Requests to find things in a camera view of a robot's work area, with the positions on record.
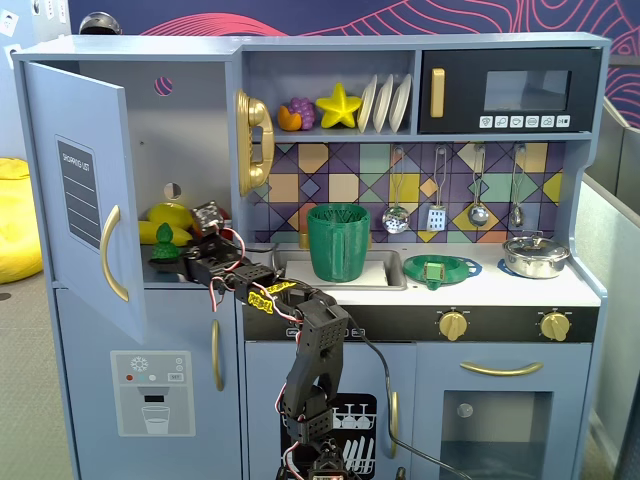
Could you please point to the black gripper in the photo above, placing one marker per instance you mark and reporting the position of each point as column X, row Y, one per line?
column 194, row 263

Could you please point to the green toy pineapple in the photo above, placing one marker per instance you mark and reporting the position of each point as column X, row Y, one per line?
column 164, row 245

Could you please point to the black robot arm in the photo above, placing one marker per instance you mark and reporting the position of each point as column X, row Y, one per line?
column 320, row 340

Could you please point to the yellow toy banana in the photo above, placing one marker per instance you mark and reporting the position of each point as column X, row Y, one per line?
column 149, row 232

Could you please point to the yellow toy lemon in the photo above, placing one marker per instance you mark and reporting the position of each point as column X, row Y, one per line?
column 170, row 214

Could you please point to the blue shopping list door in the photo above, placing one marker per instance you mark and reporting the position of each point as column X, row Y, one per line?
column 80, row 200

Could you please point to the gold toy faucet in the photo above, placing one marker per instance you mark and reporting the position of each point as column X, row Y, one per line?
column 303, row 240

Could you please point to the gold toy phone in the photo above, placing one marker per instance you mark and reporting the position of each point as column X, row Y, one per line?
column 252, row 145

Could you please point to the green plastic cup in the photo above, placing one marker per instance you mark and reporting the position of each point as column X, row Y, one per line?
column 337, row 245

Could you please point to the yellow bean bag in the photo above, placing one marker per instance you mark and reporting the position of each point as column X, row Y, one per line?
column 17, row 220

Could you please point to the orange toy fruit slice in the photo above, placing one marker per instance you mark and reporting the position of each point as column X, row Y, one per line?
column 289, row 119

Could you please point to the blue toy kitchen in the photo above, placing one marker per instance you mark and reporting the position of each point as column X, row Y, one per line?
column 350, row 200

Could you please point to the purple toy grapes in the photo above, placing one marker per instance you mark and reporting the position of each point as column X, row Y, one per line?
column 303, row 110

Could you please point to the yellow toy star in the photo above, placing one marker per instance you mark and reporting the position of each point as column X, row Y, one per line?
column 338, row 107

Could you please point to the steel toy strainer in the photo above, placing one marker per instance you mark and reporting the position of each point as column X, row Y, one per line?
column 396, row 219

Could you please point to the white toy plate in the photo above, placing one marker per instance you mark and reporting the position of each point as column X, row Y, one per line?
column 400, row 102
column 383, row 102
column 367, row 102

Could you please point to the black helmet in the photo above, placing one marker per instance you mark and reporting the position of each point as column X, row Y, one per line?
column 100, row 24

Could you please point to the toy grater utensil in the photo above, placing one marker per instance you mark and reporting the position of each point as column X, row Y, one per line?
column 436, row 217

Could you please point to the green toy lid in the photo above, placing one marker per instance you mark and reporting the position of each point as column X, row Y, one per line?
column 445, row 267

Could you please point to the gold stove knob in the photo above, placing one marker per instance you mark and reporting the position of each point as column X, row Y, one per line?
column 453, row 325
column 555, row 326

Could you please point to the steel toy ladle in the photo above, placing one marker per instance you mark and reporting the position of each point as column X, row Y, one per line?
column 478, row 214

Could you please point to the steel toy spoon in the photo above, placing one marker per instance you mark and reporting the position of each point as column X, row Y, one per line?
column 517, row 215

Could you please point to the steel toy pot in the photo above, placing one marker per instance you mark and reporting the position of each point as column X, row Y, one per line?
column 535, row 257

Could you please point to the black toy microwave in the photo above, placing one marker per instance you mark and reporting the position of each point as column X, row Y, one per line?
column 510, row 90

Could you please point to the gray rounded desk partition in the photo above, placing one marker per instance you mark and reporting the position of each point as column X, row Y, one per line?
column 607, row 300

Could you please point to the small wrist camera board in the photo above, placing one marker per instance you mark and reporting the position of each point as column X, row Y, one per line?
column 207, row 216

